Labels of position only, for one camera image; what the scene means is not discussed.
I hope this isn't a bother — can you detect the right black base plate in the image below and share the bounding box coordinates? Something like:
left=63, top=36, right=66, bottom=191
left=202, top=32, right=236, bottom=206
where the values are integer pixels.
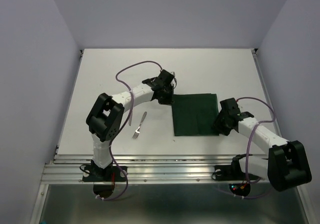
left=211, top=165, right=241, bottom=181

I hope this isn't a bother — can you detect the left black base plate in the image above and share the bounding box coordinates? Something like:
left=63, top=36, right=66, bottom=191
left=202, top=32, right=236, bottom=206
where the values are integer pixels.
left=79, top=164, right=126, bottom=182

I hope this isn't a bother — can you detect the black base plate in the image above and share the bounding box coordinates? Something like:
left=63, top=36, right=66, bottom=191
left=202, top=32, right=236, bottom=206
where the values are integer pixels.
left=211, top=165, right=241, bottom=181
left=79, top=164, right=126, bottom=182

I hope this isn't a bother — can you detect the silver fork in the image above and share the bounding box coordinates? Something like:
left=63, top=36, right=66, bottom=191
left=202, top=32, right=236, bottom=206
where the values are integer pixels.
left=132, top=111, right=148, bottom=139

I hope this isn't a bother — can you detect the silver table knife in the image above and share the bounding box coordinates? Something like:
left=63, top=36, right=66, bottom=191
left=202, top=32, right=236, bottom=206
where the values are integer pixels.
left=128, top=114, right=133, bottom=126

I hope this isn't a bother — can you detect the dark green cloth napkin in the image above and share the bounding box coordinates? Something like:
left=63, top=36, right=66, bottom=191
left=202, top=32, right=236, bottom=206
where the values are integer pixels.
left=171, top=93, right=219, bottom=136

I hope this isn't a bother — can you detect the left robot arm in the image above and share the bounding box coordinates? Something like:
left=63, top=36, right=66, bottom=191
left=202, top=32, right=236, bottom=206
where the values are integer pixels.
left=86, top=70, right=176, bottom=181

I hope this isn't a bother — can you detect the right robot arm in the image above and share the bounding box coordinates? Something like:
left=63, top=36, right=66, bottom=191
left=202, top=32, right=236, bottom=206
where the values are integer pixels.
left=212, top=98, right=312, bottom=191

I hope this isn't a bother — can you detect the aluminium frame rail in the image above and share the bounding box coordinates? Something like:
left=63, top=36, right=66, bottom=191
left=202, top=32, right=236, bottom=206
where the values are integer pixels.
left=29, top=48, right=311, bottom=224

